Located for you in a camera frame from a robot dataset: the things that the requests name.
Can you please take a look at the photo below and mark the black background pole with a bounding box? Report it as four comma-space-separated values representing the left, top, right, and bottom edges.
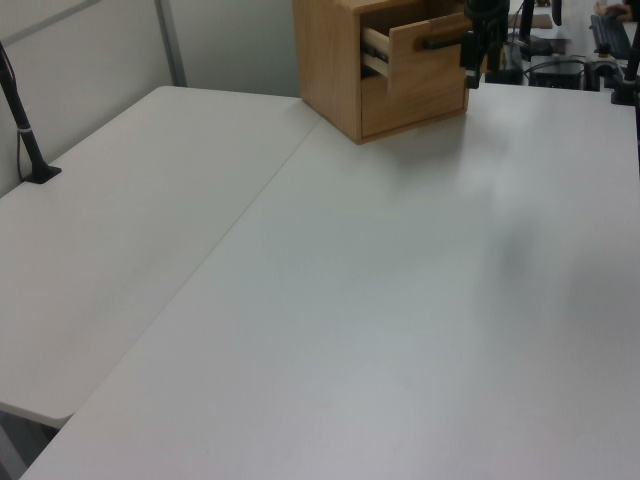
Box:
517, 0, 534, 44

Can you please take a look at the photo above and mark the black clamp stand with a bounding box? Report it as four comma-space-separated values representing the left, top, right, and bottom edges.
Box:
608, 19, 640, 107

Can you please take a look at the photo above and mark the black camera on mount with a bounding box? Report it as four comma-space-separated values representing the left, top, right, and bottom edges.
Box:
458, 0, 507, 92

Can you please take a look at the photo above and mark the black stand pole with base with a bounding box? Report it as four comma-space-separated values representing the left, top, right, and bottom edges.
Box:
0, 39, 64, 188

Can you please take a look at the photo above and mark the black keyboard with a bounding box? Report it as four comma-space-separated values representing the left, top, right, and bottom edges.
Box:
588, 13, 632, 57

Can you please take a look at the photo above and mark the black computer box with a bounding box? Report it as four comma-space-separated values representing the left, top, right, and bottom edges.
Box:
528, 58, 587, 87

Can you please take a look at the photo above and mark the wooden drawer with black handle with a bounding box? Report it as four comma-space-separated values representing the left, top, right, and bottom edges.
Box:
360, 10, 472, 97

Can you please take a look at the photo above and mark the light wooden drawer cabinet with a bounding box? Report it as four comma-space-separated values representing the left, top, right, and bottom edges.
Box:
292, 0, 471, 146

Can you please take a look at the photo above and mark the grey metal partition post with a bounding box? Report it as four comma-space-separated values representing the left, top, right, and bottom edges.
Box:
154, 0, 189, 89

